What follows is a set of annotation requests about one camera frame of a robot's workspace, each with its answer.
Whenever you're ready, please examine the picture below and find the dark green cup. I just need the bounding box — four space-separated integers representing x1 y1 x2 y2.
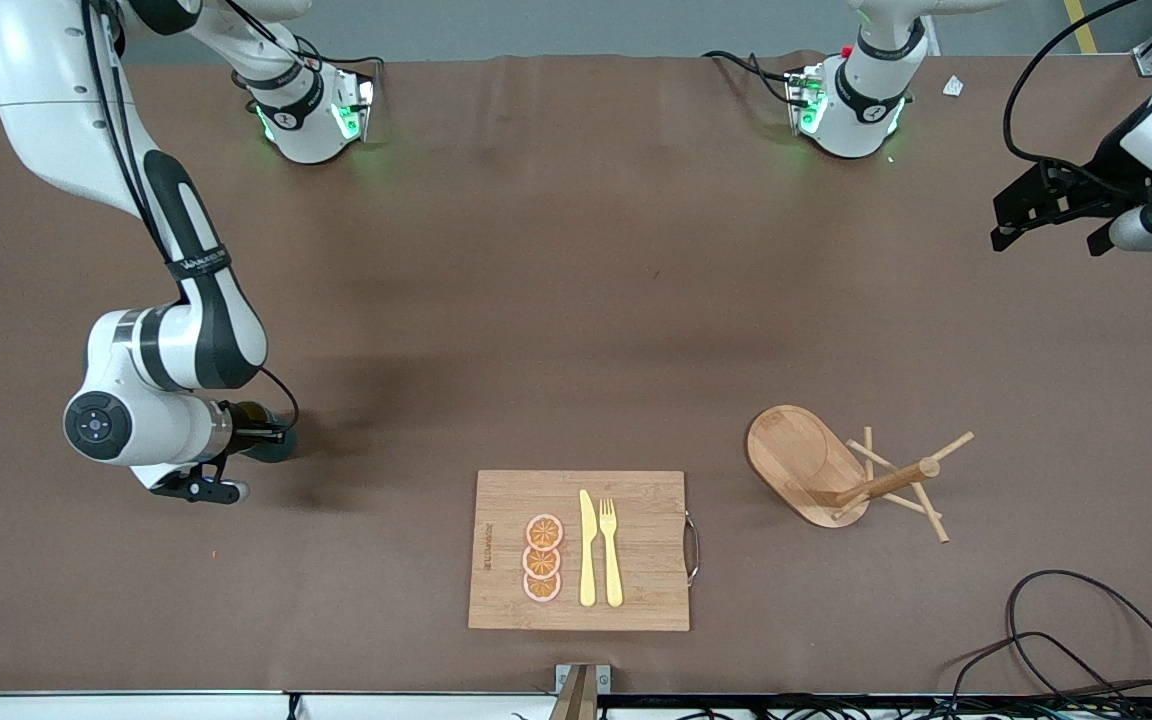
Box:
226 400 299 464

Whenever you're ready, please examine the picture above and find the wooden cup rack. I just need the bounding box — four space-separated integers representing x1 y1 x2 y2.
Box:
745 405 975 544

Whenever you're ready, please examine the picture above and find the yellow plastic knife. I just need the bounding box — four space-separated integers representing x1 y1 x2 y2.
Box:
579 489 598 608

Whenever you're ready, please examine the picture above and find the yellow plastic fork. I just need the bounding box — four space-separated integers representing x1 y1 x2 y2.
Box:
599 498 625 608

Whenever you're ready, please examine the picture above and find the bamboo cutting board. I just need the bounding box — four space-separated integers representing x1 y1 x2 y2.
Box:
467 470 702 632

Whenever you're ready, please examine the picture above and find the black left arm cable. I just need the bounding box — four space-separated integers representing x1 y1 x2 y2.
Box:
1002 0 1152 196

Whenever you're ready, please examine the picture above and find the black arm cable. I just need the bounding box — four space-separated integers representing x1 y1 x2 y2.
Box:
81 0 300 433
1002 0 1152 196

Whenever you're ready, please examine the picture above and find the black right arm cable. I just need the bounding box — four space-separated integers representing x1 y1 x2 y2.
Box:
81 0 300 433

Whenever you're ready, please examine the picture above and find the black left base cable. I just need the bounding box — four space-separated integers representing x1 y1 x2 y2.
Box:
703 50 799 106

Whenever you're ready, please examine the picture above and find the black base cable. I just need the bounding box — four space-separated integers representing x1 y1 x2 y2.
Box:
703 50 799 106
291 38 384 96

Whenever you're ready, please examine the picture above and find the black right base cable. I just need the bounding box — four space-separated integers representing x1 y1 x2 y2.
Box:
291 38 384 96

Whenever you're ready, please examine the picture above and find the looped black cable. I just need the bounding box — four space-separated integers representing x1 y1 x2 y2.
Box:
946 570 1152 716

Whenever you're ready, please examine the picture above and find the metal camera bracket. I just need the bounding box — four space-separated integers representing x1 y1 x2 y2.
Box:
548 663 612 720

